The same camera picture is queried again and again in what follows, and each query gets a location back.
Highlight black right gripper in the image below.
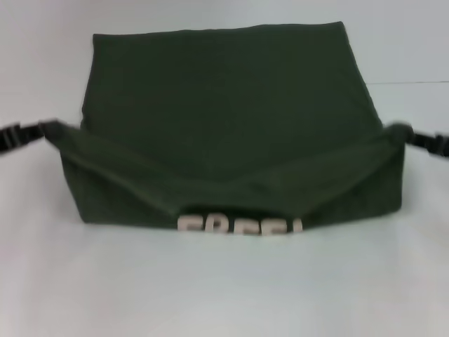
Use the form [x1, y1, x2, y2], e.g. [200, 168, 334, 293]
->
[410, 128, 449, 158]

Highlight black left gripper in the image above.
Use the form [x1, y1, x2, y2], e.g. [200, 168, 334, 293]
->
[0, 120, 48, 157]

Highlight dark green shirt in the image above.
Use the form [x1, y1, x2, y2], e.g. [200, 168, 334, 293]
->
[40, 20, 415, 234]

